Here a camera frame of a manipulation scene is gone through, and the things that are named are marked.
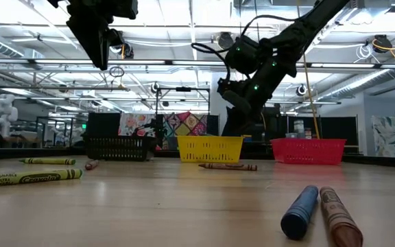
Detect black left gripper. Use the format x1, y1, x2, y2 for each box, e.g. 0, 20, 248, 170
46, 0, 125, 71

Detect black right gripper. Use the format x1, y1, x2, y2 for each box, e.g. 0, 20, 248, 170
222, 89, 263, 137

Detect green crayon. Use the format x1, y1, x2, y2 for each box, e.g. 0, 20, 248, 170
0, 168, 84, 189
18, 157, 77, 166

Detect white pillar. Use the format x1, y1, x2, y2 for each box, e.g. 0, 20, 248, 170
210, 71, 237, 137

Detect black partition panel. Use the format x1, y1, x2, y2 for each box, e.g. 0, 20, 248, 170
288, 115, 359, 147
87, 112, 121, 138
228, 106, 289, 142

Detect yellow plastic basket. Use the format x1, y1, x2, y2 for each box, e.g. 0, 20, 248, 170
177, 136, 245, 164

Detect patchwork patterned cloth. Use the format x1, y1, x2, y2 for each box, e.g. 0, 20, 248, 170
163, 112, 208, 151

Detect stacked plastic containers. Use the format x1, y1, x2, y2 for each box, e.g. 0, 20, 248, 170
293, 119, 313, 140

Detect red plastic basket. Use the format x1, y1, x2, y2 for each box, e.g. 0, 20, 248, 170
271, 138, 347, 166

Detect floral patterned cloth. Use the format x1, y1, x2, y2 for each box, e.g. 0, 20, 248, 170
117, 113, 157, 139

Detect black plastic basket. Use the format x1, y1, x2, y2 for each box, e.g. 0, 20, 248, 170
82, 135, 157, 162

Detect blue crayon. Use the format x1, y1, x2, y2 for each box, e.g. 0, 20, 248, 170
280, 185, 320, 241

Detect leaf patterned cloth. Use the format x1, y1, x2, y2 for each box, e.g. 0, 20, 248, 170
371, 113, 395, 159

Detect black ceiling cable reel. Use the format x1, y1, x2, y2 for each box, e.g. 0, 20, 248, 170
217, 32, 235, 44
372, 34, 394, 54
117, 32, 135, 60

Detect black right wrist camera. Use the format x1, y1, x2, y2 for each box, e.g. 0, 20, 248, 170
217, 78, 240, 97

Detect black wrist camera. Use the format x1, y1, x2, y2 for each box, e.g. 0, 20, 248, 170
110, 0, 139, 20
217, 78, 240, 97

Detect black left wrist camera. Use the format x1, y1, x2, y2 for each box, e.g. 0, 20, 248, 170
110, 0, 139, 20

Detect black frame stand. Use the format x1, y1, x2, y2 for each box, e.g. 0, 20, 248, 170
154, 87, 211, 152

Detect yellow hanging cable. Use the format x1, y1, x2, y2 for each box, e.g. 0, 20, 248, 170
302, 51, 321, 140

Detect black hanging cable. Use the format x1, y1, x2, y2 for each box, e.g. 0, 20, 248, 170
254, 0, 261, 40
238, 0, 245, 37

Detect black right camera cable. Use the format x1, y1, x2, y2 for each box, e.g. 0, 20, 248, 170
190, 14, 303, 82

